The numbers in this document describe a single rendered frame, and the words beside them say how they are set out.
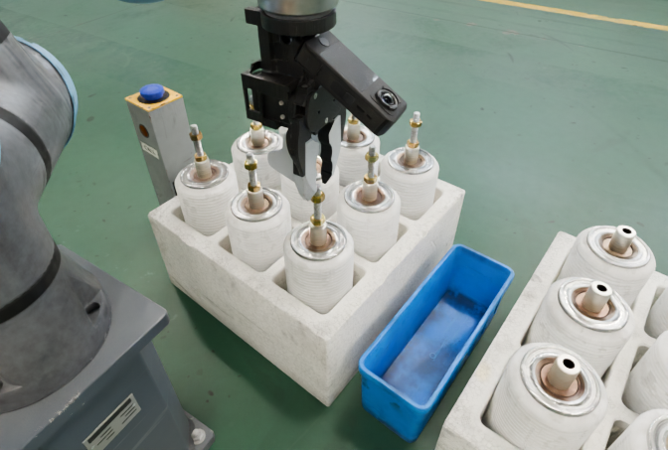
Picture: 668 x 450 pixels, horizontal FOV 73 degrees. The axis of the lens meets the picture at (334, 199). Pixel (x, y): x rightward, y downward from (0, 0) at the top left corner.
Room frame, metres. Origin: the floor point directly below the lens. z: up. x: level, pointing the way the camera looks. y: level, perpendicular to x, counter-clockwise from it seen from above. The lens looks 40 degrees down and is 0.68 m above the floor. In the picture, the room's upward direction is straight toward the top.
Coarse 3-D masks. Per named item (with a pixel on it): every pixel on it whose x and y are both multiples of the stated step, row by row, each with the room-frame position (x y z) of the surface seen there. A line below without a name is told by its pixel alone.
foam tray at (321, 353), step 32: (448, 192) 0.62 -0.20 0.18; (160, 224) 0.54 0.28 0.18; (416, 224) 0.54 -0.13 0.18; (448, 224) 0.59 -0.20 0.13; (192, 256) 0.50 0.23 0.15; (224, 256) 0.47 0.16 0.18; (384, 256) 0.47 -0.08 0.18; (416, 256) 0.50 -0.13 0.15; (192, 288) 0.52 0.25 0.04; (224, 288) 0.45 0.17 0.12; (256, 288) 0.41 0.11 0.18; (352, 288) 0.41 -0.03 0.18; (384, 288) 0.43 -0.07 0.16; (416, 288) 0.52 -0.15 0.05; (224, 320) 0.47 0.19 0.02; (256, 320) 0.41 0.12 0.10; (288, 320) 0.37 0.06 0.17; (320, 320) 0.36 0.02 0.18; (352, 320) 0.37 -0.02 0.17; (384, 320) 0.44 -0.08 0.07; (288, 352) 0.37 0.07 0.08; (320, 352) 0.33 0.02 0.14; (352, 352) 0.37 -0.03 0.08; (320, 384) 0.33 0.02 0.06
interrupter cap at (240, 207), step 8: (240, 192) 0.53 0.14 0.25; (264, 192) 0.53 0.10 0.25; (272, 192) 0.53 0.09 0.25; (232, 200) 0.51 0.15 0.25; (240, 200) 0.51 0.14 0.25; (248, 200) 0.52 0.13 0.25; (264, 200) 0.52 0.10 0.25; (272, 200) 0.51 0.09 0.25; (280, 200) 0.51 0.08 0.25; (232, 208) 0.49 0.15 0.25; (240, 208) 0.49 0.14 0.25; (248, 208) 0.50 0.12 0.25; (264, 208) 0.50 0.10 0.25; (272, 208) 0.49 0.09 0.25; (280, 208) 0.50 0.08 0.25; (240, 216) 0.48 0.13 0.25; (248, 216) 0.48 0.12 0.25; (256, 216) 0.48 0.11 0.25; (264, 216) 0.48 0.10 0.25; (272, 216) 0.48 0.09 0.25
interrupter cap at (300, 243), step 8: (304, 224) 0.46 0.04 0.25; (328, 224) 0.46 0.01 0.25; (336, 224) 0.46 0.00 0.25; (296, 232) 0.44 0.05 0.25; (304, 232) 0.44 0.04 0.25; (328, 232) 0.45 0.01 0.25; (336, 232) 0.44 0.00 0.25; (344, 232) 0.44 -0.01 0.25; (296, 240) 0.43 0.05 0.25; (304, 240) 0.43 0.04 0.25; (328, 240) 0.43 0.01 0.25; (336, 240) 0.43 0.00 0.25; (344, 240) 0.43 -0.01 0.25; (296, 248) 0.41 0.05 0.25; (304, 248) 0.41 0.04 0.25; (312, 248) 0.42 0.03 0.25; (320, 248) 0.42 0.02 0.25; (328, 248) 0.41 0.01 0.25; (336, 248) 0.41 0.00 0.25; (304, 256) 0.40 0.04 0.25; (312, 256) 0.40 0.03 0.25; (320, 256) 0.40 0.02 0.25; (328, 256) 0.40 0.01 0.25
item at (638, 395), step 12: (660, 336) 0.29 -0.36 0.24; (660, 348) 0.27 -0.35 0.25; (648, 360) 0.27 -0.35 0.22; (660, 360) 0.26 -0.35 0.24; (636, 372) 0.28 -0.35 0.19; (648, 372) 0.26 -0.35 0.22; (660, 372) 0.25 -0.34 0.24; (636, 384) 0.26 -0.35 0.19; (648, 384) 0.25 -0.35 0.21; (660, 384) 0.24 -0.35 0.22; (624, 396) 0.26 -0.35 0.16; (636, 396) 0.25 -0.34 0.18; (648, 396) 0.24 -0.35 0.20; (660, 396) 0.24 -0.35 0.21; (636, 408) 0.24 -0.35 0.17; (648, 408) 0.24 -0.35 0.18; (660, 408) 0.23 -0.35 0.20
